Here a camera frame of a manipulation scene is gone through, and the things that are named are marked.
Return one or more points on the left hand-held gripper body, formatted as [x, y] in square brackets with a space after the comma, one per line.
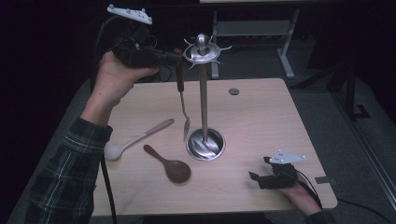
[134, 53]

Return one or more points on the grey tape strip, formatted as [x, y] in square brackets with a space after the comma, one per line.
[325, 180]

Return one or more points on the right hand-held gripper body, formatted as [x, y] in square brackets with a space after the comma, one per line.
[281, 179]

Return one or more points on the person's left hand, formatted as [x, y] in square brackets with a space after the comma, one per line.
[113, 81]

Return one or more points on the black metal stand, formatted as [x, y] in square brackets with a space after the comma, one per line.
[351, 93]

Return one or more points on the metal utensil rack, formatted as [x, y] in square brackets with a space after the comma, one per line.
[204, 109]

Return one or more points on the brown wooden spoon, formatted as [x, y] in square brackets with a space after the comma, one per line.
[176, 171]

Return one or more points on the aluminium frame rail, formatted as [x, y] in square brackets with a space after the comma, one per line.
[367, 149]

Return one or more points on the white metal table frame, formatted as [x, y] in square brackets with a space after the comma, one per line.
[255, 28]

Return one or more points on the person's right hand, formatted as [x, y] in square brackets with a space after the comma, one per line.
[300, 196]

